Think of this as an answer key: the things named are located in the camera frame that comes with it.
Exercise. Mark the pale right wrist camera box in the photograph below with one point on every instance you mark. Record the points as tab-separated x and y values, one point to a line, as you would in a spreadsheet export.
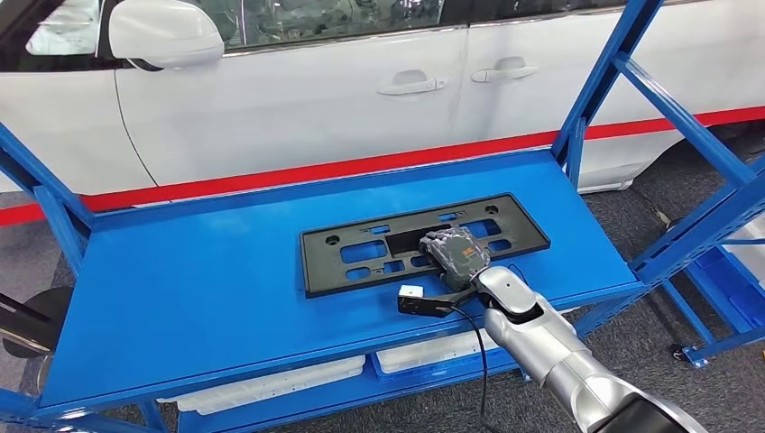
411	291

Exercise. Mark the white car with red stripe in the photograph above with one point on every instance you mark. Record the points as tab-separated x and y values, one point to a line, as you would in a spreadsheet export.
299	107

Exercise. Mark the blue wheeled shelf rack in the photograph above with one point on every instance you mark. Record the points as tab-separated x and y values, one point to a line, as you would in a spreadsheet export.
696	352

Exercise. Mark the black base stanchion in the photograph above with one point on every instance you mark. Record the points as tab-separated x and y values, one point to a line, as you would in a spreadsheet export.
36	317

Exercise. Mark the blue plastic bin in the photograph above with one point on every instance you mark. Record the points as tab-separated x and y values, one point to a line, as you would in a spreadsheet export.
418	375
735	299

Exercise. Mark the large blue metal shelf rack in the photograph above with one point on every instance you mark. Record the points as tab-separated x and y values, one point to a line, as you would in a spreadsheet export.
179	299

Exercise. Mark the black plastic plate frame part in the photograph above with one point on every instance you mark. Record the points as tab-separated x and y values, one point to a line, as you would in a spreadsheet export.
323	275

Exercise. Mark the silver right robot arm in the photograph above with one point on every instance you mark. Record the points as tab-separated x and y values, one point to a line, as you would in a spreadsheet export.
538	340

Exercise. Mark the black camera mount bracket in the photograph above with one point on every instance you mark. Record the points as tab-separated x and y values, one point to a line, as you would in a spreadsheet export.
430	306

